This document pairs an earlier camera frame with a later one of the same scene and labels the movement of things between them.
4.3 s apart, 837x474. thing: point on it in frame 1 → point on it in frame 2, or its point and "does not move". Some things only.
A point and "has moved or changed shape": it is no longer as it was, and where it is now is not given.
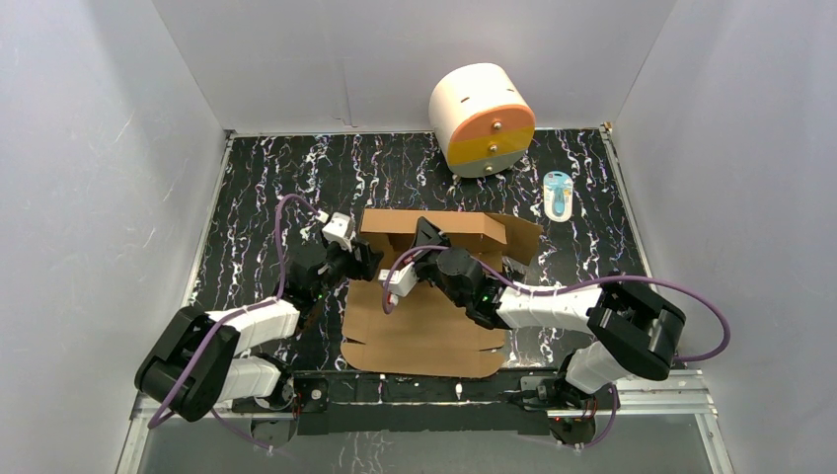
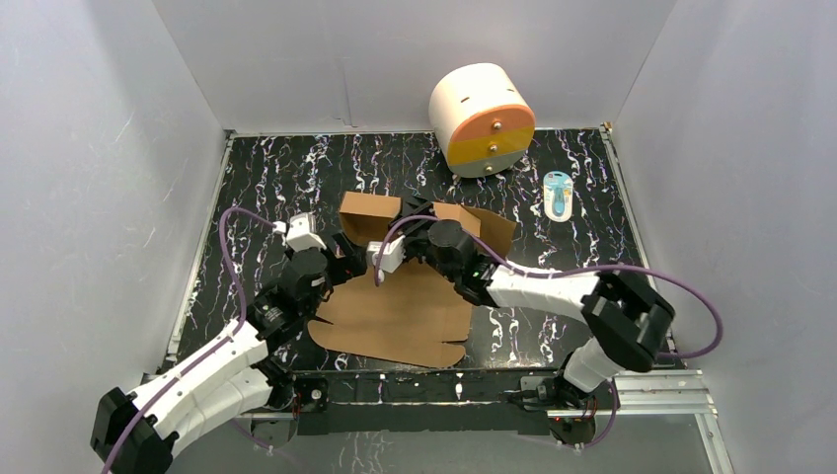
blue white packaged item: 558,195 does not move
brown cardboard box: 421,336 has moved or changed shape
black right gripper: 426,234 → 418,205
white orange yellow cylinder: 482,118 does not move
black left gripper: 360,260 does not move
